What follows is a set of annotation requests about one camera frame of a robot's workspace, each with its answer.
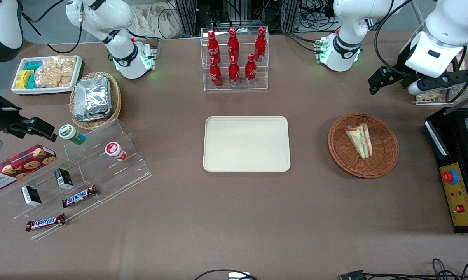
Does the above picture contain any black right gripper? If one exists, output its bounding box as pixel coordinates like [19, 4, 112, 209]
[0, 84, 58, 152]

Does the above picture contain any triangle sandwich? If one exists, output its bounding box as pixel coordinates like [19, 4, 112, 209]
[345, 123, 373, 159]

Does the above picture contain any white rectangular snack tray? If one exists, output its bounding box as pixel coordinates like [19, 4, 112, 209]
[11, 55, 84, 96]

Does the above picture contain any round dark brown wicker basket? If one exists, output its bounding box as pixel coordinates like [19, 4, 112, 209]
[328, 113, 400, 179]

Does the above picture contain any oval light wicker basket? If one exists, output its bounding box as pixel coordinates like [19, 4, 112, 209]
[69, 72, 122, 130]

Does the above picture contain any beige plastic tray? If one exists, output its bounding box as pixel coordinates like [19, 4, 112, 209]
[203, 116, 291, 172]

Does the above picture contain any green lid snack cup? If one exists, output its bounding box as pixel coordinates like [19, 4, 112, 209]
[59, 124, 86, 145]

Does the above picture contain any red tartan cookie box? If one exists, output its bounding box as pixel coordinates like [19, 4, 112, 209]
[0, 144, 57, 192]

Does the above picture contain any yellow snack packet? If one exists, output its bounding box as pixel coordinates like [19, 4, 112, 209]
[15, 70, 34, 89]

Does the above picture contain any clear plastic snack container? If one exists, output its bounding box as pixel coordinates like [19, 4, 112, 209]
[413, 47, 468, 106]

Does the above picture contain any small black box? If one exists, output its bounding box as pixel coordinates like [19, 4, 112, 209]
[21, 185, 42, 207]
[54, 168, 74, 190]

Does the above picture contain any clear bag of crackers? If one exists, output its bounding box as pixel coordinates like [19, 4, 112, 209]
[35, 56, 77, 88]
[448, 52, 468, 74]

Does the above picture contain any silver foil packet stack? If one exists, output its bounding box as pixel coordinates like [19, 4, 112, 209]
[73, 75, 112, 122]

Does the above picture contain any grey metal bar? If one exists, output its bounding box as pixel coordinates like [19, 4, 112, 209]
[445, 89, 468, 116]

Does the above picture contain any brown snickers bar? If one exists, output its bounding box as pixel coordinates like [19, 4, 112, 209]
[62, 185, 98, 208]
[25, 213, 66, 232]

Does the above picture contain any red lid snack cup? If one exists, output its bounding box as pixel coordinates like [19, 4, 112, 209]
[105, 142, 128, 161]

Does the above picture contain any clear acrylic stepped stand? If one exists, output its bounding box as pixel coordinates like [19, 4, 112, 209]
[0, 119, 153, 242]

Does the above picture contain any red cola bottle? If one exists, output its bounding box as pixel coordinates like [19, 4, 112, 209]
[209, 57, 223, 88]
[245, 54, 257, 85]
[254, 27, 267, 62]
[227, 28, 240, 63]
[207, 30, 221, 65]
[228, 56, 241, 86]

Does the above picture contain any clear acrylic bottle rack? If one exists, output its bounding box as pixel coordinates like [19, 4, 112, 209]
[200, 26, 269, 92]

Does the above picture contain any black control box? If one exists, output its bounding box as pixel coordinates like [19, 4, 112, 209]
[423, 107, 468, 234]

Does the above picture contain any beige cloth bag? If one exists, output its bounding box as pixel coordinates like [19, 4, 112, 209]
[132, 3, 180, 39]

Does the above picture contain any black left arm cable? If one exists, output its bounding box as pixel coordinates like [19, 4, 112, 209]
[374, 0, 407, 76]

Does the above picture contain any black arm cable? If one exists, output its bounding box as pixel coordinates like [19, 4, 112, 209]
[21, 0, 83, 54]
[374, 0, 407, 76]

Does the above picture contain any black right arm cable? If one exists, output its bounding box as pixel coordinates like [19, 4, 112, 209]
[21, 0, 83, 54]

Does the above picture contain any black cable bundle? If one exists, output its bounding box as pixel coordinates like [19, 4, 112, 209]
[300, 0, 335, 32]

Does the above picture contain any aluminium frame post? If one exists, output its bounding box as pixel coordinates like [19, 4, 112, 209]
[281, 0, 300, 33]
[175, 0, 197, 36]

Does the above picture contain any black cable with plug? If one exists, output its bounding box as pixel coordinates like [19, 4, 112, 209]
[339, 258, 468, 280]

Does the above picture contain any black table cable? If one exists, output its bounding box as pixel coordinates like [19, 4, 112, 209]
[194, 269, 258, 280]

